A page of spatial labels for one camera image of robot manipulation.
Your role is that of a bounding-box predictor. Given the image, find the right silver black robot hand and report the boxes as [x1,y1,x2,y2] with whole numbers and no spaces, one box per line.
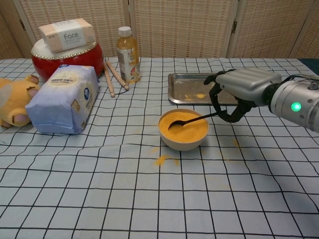
[203,67,282,123]

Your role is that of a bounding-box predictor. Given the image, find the black spoon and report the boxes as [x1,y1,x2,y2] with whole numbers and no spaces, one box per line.
[168,112,221,130]

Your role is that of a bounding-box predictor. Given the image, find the metal tray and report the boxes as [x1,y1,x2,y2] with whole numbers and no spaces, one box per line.
[167,72,253,106]

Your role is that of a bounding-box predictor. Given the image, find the yellow-orange powder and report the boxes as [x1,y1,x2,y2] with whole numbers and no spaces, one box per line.
[159,111,208,144]

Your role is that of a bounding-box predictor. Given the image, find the bowl of orange powder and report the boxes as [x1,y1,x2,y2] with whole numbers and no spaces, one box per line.
[158,109,209,152]

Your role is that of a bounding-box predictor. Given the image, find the dark blue padded table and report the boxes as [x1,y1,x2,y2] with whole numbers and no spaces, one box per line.
[298,57,319,77]

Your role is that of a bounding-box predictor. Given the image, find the woven folding screen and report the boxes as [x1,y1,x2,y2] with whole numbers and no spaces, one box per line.
[0,0,319,60]

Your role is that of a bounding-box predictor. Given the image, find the yellow drink bottle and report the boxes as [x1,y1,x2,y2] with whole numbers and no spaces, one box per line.
[116,26,142,84]

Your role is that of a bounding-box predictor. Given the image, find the wooden drumstick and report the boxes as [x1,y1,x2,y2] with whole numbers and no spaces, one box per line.
[106,61,130,91]
[104,57,116,98]

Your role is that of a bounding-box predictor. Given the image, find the blue checked tablecloth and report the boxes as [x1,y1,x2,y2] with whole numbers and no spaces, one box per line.
[0,56,319,239]

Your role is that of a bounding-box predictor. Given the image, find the red drum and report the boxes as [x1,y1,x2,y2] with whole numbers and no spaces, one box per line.
[30,39,104,82]

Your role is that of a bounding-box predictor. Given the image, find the peach white tissue pack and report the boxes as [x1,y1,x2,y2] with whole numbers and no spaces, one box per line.
[38,18,97,53]

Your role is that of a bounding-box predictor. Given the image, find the blue tissue pack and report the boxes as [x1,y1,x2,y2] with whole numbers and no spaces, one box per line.
[25,64,100,135]

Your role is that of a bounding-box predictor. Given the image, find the yellow plush toy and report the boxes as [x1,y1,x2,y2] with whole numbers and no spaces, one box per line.
[0,75,40,128]

